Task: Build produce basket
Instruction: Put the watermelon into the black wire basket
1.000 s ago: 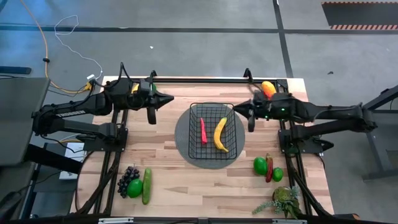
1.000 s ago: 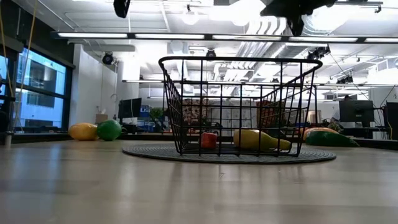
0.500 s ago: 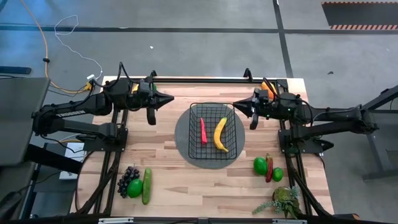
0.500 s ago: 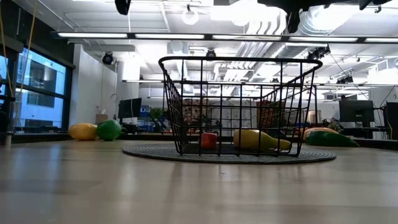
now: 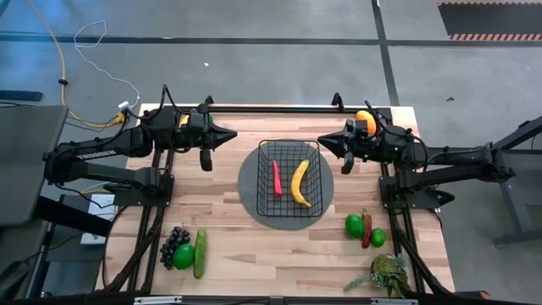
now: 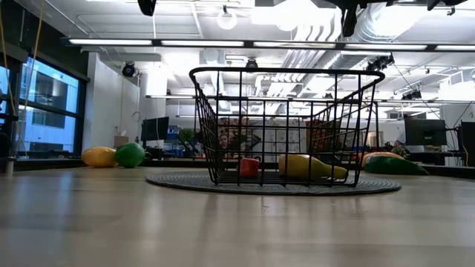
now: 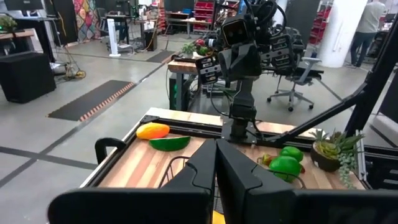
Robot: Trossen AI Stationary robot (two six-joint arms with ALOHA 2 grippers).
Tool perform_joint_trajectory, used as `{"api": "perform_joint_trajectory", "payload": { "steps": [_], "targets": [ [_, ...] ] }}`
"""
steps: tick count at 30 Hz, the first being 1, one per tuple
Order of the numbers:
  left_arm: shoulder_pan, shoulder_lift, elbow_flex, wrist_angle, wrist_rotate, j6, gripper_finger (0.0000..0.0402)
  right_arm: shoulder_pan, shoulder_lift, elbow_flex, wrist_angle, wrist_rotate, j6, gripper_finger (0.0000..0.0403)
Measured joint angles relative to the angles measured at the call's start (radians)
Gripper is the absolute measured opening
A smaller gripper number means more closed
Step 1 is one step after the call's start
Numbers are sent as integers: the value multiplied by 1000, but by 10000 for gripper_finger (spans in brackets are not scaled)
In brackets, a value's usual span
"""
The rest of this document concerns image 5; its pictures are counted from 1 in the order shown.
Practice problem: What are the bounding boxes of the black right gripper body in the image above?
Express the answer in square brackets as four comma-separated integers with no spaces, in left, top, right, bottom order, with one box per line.
[340,119,380,175]

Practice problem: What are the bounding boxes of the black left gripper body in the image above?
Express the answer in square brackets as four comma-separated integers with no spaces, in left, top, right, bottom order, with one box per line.
[185,108,219,173]

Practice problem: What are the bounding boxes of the orange fruit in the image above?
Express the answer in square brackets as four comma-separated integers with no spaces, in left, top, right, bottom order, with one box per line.
[355,109,378,136]

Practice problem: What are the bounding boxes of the black wire basket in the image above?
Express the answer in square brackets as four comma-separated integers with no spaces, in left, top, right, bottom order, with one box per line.
[256,139,325,219]

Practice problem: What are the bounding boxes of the yellow banana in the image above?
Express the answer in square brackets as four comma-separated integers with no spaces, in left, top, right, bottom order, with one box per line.
[290,158,313,209]

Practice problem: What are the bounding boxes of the red and green chili pepper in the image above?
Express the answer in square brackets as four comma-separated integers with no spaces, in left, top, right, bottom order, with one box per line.
[361,208,373,250]

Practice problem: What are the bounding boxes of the green cucumber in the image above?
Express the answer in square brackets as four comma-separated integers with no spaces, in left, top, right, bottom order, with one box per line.
[192,228,207,280]

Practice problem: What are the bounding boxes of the round grey mat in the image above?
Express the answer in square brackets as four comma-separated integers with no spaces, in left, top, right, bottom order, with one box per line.
[237,138,335,232]

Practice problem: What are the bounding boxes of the small green lime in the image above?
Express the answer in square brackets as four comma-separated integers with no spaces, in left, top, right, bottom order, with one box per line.
[370,227,387,249]

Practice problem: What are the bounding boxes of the dark purple grape bunch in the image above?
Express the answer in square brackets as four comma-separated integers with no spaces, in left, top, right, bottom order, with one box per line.
[159,225,191,271]

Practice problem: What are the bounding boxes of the potted succulent plant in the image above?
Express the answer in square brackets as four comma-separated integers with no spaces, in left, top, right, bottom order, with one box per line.
[342,252,412,300]

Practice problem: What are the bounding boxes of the white box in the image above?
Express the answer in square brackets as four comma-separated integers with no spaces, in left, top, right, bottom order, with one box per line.
[80,193,119,246]

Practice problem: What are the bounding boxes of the black floor beam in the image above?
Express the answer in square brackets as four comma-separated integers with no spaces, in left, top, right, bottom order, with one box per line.
[32,195,114,238]

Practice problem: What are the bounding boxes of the black side stand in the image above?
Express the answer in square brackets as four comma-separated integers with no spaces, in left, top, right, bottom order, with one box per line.
[490,114,542,247]

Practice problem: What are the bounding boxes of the dark grey side desk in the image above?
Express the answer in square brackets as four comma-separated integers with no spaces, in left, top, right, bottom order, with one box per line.
[0,104,69,225]

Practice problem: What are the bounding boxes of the hazard striped black floor mat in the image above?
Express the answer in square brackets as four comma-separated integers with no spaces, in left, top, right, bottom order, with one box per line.
[437,2,542,42]

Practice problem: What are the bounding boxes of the black floor bar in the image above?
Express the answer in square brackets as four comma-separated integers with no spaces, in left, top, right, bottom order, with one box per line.
[0,89,44,103]

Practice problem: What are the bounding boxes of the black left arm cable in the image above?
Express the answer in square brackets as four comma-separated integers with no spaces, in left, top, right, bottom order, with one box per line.
[158,83,190,118]

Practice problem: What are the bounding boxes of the thin white cable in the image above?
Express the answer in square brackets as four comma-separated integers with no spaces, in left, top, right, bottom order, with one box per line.
[73,19,141,109]

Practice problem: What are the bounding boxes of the orange cable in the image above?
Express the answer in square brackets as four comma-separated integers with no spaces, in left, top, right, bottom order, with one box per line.
[25,0,127,128]

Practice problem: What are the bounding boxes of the silver frame bracket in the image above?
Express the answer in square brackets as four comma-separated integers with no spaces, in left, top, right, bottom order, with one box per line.
[133,296,183,305]
[370,297,418,305]

